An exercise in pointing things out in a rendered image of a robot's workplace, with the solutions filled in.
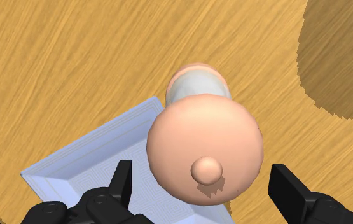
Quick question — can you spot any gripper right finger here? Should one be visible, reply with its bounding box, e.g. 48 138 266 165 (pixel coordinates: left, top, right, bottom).
268 164 353 224

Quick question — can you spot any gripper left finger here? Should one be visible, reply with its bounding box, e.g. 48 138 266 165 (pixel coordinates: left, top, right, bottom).
20 159 154 224

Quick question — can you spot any pale blue square tray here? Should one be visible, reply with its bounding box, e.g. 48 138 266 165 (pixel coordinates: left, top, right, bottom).
20 95 236 224

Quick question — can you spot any peach lidded jar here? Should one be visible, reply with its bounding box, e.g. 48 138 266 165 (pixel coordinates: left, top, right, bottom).
146 62 265 207

